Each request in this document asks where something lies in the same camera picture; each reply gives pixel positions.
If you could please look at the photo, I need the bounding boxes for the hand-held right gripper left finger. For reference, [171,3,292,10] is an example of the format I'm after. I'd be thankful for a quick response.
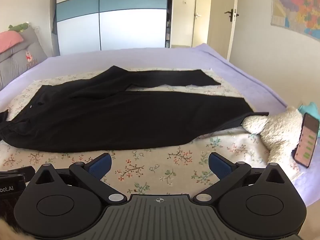
[31,152,127,204]

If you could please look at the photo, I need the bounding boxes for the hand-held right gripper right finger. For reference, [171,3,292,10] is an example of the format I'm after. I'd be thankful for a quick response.
[194,152,290,204]

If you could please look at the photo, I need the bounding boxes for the black pants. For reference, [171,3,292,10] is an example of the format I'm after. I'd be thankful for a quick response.
[0,65,269,153]

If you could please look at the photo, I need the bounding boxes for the white plush toy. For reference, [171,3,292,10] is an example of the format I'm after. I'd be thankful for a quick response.
[241,106,307,166]

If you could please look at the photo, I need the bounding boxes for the black smartphone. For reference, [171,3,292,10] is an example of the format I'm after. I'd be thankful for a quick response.
[292,112,320,168]

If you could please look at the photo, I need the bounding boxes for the teal plush toy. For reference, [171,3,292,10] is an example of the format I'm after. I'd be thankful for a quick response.
[297,102,320,133]

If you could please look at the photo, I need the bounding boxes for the purple bed sheet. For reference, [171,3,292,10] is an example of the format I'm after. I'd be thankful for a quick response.
[0,43,320,207]

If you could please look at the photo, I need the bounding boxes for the grey bear print cushion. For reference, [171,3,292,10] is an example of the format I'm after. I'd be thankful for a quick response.
[0,26,48,90]

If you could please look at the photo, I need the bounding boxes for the closed white door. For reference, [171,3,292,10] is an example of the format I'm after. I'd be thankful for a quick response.
[192,0,212,48]

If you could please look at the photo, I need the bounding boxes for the open beige door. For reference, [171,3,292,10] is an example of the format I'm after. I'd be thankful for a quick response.
[207,0,239,61]

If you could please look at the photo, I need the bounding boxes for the white and blue wardrobe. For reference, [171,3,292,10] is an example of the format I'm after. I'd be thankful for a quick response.
[54,0,168,56]

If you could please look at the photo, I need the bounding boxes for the pink pillow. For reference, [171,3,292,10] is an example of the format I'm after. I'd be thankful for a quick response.
[0,31,24,54]

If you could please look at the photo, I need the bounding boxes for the dark narrow shelf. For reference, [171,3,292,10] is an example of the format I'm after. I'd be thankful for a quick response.
[165,0,178,48]

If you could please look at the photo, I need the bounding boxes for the green plush toy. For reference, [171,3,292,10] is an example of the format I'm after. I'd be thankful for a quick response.
[8,23,30,33]

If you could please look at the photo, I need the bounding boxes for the black door handle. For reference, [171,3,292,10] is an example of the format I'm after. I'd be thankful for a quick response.
[224,9,237,22]

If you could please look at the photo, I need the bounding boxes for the colourful wall map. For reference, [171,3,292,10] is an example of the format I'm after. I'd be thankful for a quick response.
[271,0,320,41]

